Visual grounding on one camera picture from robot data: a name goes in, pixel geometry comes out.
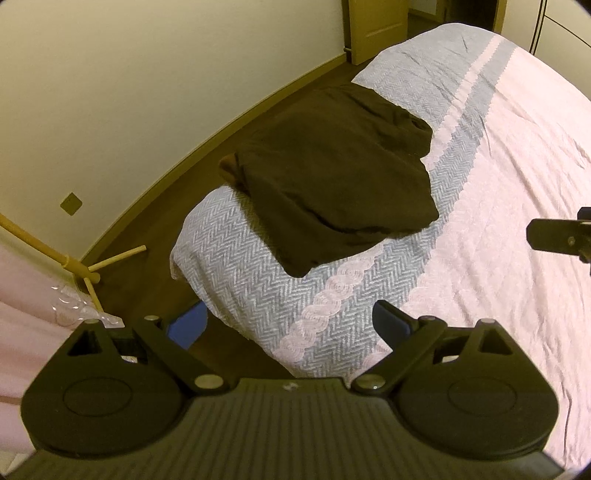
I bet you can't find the dark brown sweater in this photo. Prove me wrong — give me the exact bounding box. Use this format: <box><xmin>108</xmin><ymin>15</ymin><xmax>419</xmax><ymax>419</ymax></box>
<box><xmin>218</xmin><ymin>83</ymin><xmax>439</xmax><ymax>278</ymax></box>

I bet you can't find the wooden clothes rack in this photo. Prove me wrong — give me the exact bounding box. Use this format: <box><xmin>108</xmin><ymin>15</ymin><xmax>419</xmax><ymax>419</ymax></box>
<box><xmin>0</xmin><ymin>215</ymin><xmax>147</xmax><ymax>312</ymax></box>

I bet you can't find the pink and grey bedspread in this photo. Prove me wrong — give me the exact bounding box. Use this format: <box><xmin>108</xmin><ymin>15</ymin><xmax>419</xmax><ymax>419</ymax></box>
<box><xmin>170</xmin><ymin>24</ymin><xmax>590</xmax><ymax>469</ymax></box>

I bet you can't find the pink hanging cloth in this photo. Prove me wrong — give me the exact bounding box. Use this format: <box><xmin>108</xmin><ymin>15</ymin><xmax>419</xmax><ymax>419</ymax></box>
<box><xmin>0</xmin><ymin>239</ymin><xmax>126</xmax><ymax>455</ymax></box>

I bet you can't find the white wardrobe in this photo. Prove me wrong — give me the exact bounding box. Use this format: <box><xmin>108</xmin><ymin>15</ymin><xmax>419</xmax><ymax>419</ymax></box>
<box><xmin>500</xmin><ymin>0</ymin><xmax>591</xmax><ymax>97</ymax></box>

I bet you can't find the wooden door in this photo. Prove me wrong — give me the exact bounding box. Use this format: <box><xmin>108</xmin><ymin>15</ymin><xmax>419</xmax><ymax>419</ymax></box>
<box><xmin>348</xmin><ymin>0</ymin><xmax>409</xmax><ymax>65</ymax></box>

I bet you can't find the wall socket plate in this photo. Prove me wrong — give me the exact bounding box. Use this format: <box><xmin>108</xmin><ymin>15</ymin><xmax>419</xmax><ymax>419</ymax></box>
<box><xmin>60</xmin><ymin>192</ymin><xmax>83</xmax><ymax>216</ymax></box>

